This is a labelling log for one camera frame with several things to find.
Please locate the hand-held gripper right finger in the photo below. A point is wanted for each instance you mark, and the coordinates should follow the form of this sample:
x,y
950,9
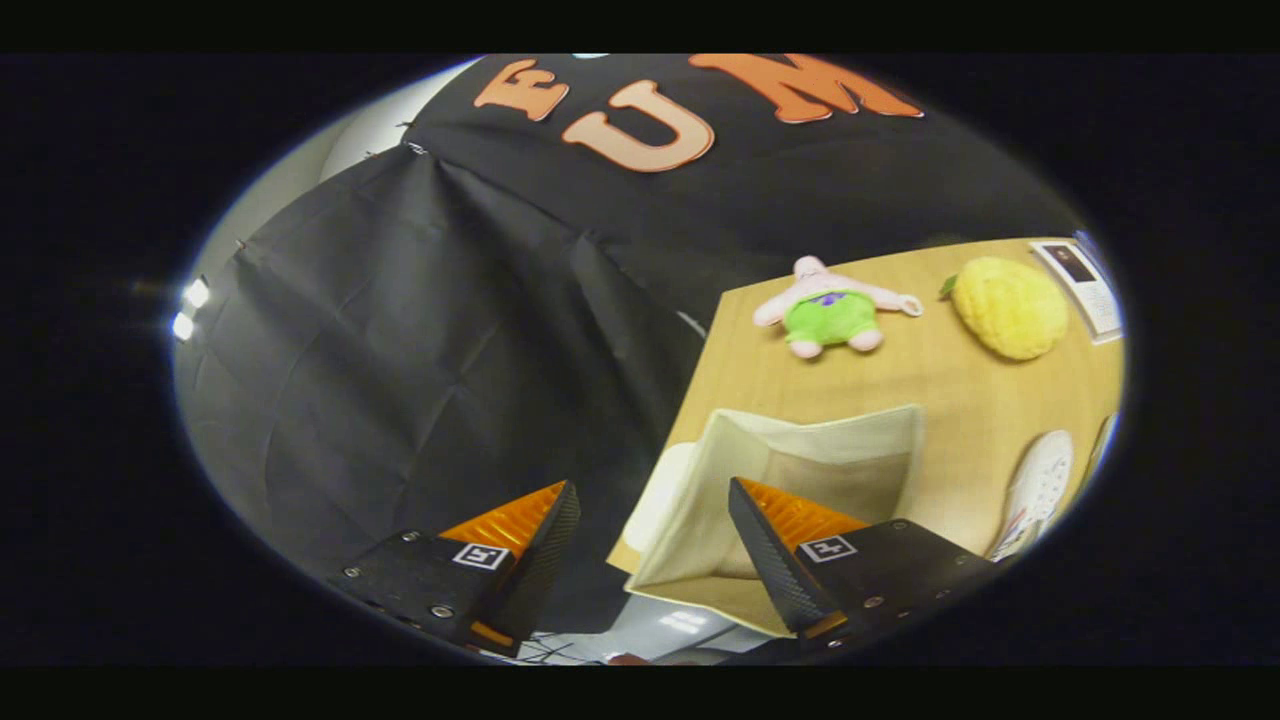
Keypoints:
x,y
770,560

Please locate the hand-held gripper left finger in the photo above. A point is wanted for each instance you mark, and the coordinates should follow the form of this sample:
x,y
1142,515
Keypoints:
x,y
545,560

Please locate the beige fabric storage box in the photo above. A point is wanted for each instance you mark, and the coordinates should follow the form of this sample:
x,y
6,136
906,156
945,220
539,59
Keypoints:
x,y
700,500

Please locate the white shoe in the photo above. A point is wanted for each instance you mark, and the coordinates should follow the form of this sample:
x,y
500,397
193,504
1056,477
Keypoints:
x,y
1035,490

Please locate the pink starfish plush toy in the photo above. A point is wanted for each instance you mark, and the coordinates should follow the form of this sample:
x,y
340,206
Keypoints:
x,y
830,315

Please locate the yellow round plush cushion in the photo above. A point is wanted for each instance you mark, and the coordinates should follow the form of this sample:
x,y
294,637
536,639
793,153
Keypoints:
x,y
1010,308

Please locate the white book with portrait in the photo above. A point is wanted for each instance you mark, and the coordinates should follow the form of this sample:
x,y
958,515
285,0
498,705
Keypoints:
x,y
1090,295

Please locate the long ceiling light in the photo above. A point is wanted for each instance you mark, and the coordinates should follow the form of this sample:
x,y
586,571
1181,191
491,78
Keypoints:
x,y
195,293

